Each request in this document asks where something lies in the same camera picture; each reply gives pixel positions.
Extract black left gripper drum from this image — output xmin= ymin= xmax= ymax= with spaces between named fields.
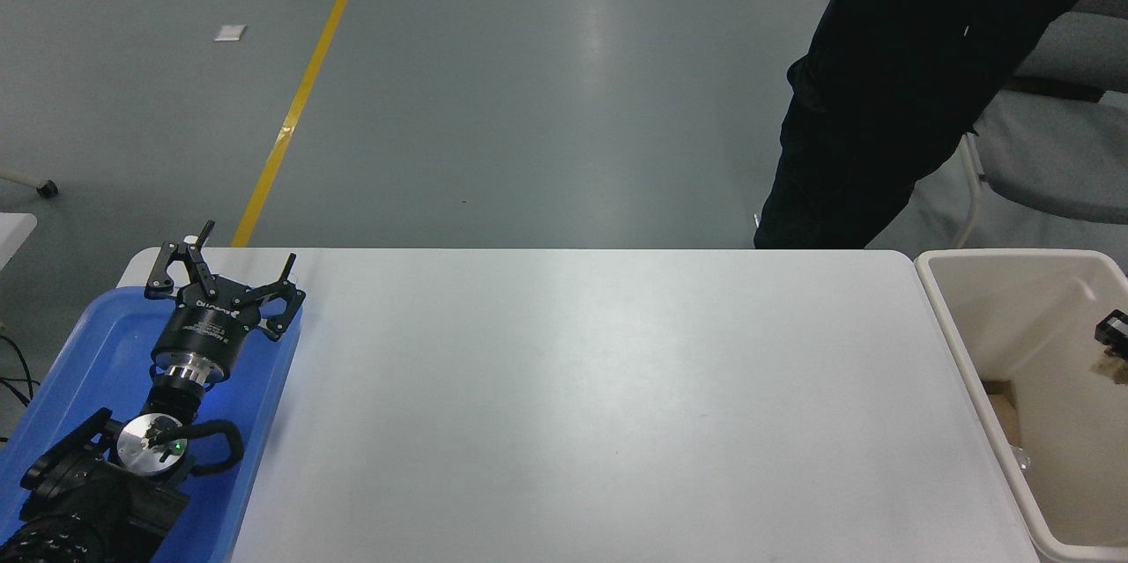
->
xmin=152 ymin=276 xmax=265 ymax=371

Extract large pale plastic bin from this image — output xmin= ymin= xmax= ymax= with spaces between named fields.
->
xmin=914 ymin=248 xmax=1128 ymax=563

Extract blue plastic tray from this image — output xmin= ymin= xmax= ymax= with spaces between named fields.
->
xmin=0 ymin=285 xmax=304 ymax=563

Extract caster wheel with white leg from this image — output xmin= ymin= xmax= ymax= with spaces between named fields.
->
xmin=0 ymin=170 xmax=58 ymax=199

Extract small white side table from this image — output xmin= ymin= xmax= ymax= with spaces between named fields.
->
xmin=0 ymin=213 xmax=38 ymax=270

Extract person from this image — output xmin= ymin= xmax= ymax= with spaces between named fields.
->
xmin=754 ymin=0 xmax=1128 ymax=250

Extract grey chair with white frame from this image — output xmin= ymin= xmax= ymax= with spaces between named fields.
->
xmin=954 ymin=0 xmax=1128 ymax=250

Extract black cables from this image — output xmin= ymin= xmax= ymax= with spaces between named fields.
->
xmin=0 ymin=333 xmax=37 ymax=444

